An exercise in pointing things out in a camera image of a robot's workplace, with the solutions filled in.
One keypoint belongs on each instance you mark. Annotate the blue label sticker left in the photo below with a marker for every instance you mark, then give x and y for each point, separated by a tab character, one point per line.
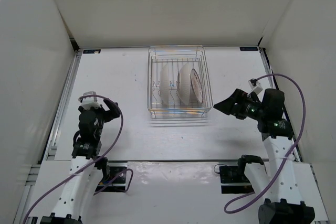
92	51

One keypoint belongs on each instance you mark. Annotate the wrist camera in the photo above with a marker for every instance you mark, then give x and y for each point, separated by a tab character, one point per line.
89	101
255	86

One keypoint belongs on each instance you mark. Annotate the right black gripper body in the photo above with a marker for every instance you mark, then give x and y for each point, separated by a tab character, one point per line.
248	108

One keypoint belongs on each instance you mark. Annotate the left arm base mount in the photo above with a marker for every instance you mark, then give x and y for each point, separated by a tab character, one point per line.
119	180

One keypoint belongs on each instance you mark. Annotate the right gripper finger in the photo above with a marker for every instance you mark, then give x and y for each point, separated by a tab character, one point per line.
238	96
227	107

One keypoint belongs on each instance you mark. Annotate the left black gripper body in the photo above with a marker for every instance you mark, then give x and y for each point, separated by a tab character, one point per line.
99	113

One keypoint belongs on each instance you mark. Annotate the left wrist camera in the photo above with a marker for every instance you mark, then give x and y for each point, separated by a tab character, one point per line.
89	101

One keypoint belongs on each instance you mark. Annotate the blue label sticker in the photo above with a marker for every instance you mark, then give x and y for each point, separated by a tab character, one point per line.
248	48
92	51

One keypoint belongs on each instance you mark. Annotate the red sunburst printed plate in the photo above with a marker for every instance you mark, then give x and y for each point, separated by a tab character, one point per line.
196	87

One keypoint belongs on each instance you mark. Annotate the white ribbed bowl plate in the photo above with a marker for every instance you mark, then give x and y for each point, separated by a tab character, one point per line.
165	87

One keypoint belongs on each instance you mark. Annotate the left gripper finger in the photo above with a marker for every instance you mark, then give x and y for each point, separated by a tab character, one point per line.
113	106
111	114

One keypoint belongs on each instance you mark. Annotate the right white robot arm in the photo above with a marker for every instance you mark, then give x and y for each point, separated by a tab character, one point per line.
253	167

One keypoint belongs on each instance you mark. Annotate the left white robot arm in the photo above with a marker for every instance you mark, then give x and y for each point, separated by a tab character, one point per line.
87	166

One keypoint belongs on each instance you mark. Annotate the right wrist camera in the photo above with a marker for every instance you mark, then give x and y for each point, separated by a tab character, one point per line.
255	86

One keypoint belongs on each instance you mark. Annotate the wire dish rack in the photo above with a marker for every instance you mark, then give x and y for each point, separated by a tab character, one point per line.
176	57

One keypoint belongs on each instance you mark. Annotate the blue label sticker right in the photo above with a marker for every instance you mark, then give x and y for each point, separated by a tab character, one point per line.
248	48

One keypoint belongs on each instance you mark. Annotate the left aluminium rail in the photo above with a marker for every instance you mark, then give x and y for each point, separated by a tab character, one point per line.
51	146

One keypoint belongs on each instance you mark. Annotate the orange floral rim plate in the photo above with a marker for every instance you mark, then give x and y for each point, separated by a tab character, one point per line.
184	83

